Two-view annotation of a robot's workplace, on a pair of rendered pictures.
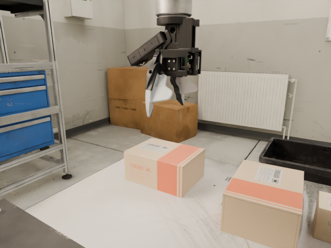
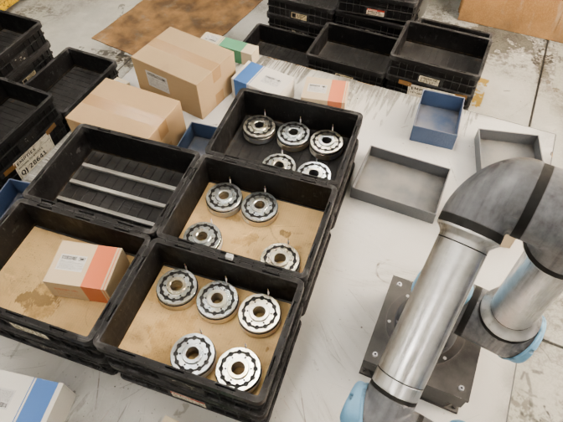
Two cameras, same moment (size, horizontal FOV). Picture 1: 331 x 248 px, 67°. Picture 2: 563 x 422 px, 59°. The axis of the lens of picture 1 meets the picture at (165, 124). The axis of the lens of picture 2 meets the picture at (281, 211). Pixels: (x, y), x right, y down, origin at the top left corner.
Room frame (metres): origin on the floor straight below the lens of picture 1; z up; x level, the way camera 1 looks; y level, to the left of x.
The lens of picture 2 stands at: (0.59, -0.22, 1.97)
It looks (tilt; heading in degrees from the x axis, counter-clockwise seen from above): 53 degrees down; 173
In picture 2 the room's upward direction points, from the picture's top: 1 degrees counter-clockwise
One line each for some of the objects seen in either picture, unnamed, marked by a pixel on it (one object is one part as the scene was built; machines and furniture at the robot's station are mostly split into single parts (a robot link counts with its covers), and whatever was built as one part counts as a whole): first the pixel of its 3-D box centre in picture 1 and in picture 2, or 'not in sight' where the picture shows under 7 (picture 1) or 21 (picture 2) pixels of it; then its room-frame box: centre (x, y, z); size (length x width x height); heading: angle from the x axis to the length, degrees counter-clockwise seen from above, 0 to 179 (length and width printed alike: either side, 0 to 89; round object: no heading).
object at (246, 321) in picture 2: not in sight; (259, 312); (0.06, -0.22, 0.86); 0.10 x 0.10 x 0.01
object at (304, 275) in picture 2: not in sight; (250, 213); (-0.20, -0.21, 0.92); 0.40 x 0.30 x 0.02; 64
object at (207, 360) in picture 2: not in sight; (193, 354); (0.14, -0.38, 0.86); 0.10 x 0.10 x 0.01
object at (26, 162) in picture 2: not in sight; (38, 159); (-0.98, -1.07, 0.41); 0.31 x 0.02 x 0.16; 148
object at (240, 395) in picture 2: not in sight; (203, 313); (0.07, -0.34, 0.92); 0.40 x 0.30 x 0.02; 64
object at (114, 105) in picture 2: not in sight; (129, 126); (-0.72, -0.58, 0.78); 0.30 x 0.22 x 0.16; 58
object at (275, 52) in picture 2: not in sight; (280, 64); (-1.66, 0.05, 0.26); 0.40 x 0.30 x 0.23; 58
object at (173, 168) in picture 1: (165, 164); not in sight; (0.58, 0.00, 0.74); 0.16 x 0.12 x 0.07; 58
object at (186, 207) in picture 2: not in sight; (250, 223); (-0.20, -0.21, 0.87); 0.40 x 0.30 x 0.11; 64
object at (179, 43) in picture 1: (176, 48); not in sight; (0.56, -0.02, 1.01); 0.09 x 0.08 x 0.12; 58
